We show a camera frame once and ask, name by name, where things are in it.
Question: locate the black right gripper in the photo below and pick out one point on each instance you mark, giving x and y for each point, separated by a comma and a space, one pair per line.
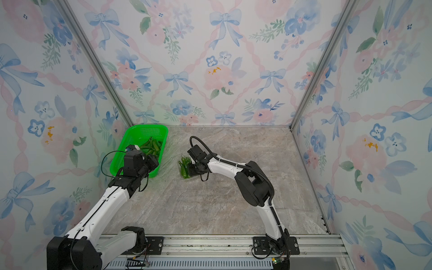
190, 170

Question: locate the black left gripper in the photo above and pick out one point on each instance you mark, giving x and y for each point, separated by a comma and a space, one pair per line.
152, 161

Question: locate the clear pepper container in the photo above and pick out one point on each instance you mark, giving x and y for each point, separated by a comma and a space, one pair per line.
183, 162

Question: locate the green plastic basket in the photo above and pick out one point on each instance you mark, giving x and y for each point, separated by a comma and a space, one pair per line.
139, 134

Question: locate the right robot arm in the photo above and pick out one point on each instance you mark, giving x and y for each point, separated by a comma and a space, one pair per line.
255, 187

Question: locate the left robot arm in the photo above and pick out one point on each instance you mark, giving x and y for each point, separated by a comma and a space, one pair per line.
80, 249

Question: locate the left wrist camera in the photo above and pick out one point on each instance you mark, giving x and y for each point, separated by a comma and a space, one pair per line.
134, 162

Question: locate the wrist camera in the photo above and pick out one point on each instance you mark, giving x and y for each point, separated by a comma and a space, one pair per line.
134, 162
196, 154

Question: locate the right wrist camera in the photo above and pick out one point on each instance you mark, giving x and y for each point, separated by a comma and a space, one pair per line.
196, 154

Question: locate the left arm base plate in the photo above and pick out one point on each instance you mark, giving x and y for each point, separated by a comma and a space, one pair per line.
150, 245

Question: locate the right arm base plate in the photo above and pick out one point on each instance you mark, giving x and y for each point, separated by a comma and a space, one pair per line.
263, 245

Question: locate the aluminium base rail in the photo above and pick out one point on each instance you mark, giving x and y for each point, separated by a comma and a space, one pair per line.
235, 251

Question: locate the aluminium corner post left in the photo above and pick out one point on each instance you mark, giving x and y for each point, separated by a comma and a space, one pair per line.
67, 12

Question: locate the aluminium corner post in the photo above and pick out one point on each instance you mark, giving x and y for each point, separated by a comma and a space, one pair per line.
67, 12
336, 36

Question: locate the aluminium corner post right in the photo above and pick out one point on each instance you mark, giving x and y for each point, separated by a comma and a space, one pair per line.
336, 36

